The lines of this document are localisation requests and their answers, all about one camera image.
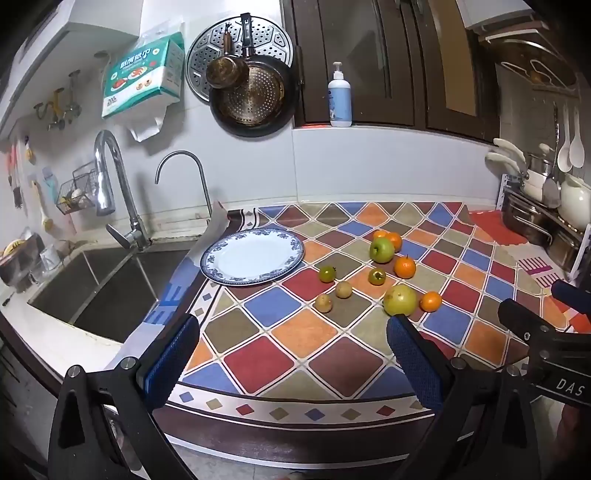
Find steel spatula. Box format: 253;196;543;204
542;104;561;208

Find black frying pan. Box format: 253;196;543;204
209;13;297;138

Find white ladle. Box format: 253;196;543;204
557;104;573;174
569;107;585;168

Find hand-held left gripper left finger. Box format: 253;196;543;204
47;314;200;480

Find metal wall hook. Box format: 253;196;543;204
62;70;83;121

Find clear plastic cup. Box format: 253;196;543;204
39;244;63;278

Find dark wooden window frame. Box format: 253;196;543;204
281;0;502;144

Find steel dish rack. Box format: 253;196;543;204
498;173;591;282

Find small brass saucepan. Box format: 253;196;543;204
205;28;250;89

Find perforated steel steamer tray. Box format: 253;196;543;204
186;15;294;100

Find green paper towel pack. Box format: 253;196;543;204
102;33;186;142

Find white pump bottle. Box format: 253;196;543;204
328;61;353;128

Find stainless steel sink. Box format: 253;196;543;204
28;249;192;344

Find black wire basket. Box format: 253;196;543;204
56;165;105;215

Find colourful diamond-pattern tablecloth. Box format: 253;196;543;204
106;202;591;462

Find white-handled steel pot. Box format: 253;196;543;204
485;154;548;201
493;137;555;178

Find green apple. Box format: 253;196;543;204
369;237;395;264

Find yellow-green bruised apple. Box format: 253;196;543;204
383;284;419;317

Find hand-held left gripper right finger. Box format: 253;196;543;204
386;315;557;480

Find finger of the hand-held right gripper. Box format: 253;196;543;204
498;298;591;356
551;280;591;321

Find slim gooseneck faucet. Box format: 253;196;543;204
154;151;214;217

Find chrome pull-down faucet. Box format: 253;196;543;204
93;130;151;252

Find yellow dish brush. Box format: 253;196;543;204
30;178;56;232

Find white ceramic pitcher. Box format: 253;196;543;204
560;174;591;232

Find white wall cabinet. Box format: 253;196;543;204
0;0;139;139

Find yellow wall hook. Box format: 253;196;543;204
34;89;65;130

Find blue-rimmed white plate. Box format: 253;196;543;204
200;227;306;285

